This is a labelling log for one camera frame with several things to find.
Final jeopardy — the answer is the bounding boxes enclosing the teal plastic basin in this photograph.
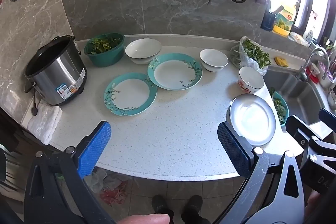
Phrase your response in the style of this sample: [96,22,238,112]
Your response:
[268,88,290,126]

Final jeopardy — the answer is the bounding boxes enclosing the plain white bowl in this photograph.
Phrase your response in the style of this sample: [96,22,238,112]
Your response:
[199,49,229,72]

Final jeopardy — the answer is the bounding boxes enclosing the yellow sponge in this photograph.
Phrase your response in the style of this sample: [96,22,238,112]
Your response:
[274,56,289,68]

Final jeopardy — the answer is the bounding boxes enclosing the folded white towel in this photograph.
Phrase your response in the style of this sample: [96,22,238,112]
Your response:
[28,103,63,145]

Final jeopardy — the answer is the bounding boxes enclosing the person's right hand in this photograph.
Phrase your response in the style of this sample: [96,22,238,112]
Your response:
[306,191,322,216]

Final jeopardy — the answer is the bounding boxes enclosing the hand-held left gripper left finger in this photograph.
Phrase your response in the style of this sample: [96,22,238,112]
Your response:
[24,121,116,224]

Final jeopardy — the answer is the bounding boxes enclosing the person's left hand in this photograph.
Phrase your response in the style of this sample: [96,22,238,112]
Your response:
[115,214,171,224]

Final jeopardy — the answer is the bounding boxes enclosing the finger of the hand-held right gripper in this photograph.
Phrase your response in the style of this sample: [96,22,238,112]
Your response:
[285,115,319,146]
[318,108,336,132]

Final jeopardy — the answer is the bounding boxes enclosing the steel kitchen sink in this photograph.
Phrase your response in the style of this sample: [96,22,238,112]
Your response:
[262,68,334,132]

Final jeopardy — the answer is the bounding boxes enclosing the black power cord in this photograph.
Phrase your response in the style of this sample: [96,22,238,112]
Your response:
[25,81,40,116]

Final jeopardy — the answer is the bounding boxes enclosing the blue utensil holder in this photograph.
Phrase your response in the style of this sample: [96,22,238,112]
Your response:
[260,5,276,31]

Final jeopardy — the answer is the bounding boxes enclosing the red printed plastic bag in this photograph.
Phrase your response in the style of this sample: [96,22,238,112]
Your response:
[98,179,129,205]

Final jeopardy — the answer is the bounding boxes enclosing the white bowl with red flowers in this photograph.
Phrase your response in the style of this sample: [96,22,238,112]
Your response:
[238,66,265,93]

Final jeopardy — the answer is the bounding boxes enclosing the yellow cooking oil bottle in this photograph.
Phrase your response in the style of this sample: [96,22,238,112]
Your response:
[272,2,298,37]

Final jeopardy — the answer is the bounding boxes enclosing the chrome faucet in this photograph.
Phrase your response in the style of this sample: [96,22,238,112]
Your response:
[297,47,331,81]

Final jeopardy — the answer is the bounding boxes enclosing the stainless steel rice cooker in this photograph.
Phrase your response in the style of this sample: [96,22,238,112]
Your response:
[24,35,88,106]

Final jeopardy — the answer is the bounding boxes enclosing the large white bowl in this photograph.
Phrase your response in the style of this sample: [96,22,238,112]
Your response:
[125,38,162,65]

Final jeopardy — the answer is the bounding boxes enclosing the green plastic basin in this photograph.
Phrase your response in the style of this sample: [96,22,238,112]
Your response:
[83,33,125,68]

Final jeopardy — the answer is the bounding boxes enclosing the plastic bag of greens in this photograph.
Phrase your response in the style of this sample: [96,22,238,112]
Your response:
[230,36,271,76]

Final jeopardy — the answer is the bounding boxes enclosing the leafy greens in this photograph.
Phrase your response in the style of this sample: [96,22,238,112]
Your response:
[269,88,287,123]
[88,34,122,54]

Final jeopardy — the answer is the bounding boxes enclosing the teal floral plate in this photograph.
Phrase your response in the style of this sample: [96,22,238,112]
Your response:
[104,72,157,117]
[147,53,203,90]

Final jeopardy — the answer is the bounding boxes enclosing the grey metal plate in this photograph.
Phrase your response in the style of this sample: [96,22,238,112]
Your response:
[227,93,277,146]

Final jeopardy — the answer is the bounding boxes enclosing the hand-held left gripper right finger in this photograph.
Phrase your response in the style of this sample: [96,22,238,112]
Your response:
[217,122,306,224]

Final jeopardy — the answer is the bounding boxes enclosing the black shoe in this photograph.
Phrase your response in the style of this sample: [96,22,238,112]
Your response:
[181,195,212,224]
[152,195,175,224]

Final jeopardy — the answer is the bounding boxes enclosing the crumpled grey plastic bag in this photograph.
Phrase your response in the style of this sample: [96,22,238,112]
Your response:
[84,168,121,193]

